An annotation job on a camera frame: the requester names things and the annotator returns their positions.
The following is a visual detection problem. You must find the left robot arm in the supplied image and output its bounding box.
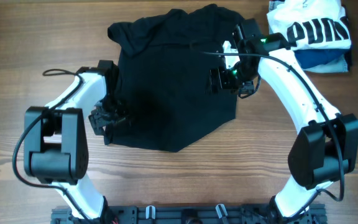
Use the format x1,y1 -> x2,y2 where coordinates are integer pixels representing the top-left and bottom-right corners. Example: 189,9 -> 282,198
12,60 -> 132,223

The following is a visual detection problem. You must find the black t-shirt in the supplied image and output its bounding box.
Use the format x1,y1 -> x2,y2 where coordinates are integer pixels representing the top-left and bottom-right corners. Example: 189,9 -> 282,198
104,4 -> 243,152

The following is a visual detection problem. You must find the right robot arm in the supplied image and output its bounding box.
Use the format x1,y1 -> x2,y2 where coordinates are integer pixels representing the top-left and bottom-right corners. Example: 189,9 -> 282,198
209,19 -> 358,223

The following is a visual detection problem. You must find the dark blue folded garment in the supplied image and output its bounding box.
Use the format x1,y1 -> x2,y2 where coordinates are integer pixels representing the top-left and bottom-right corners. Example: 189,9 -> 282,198
294,49 -> 347,69

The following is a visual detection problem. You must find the white Puma t-shirt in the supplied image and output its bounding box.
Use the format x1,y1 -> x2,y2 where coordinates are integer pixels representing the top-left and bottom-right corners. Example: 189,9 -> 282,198
267,0 -> 352,50

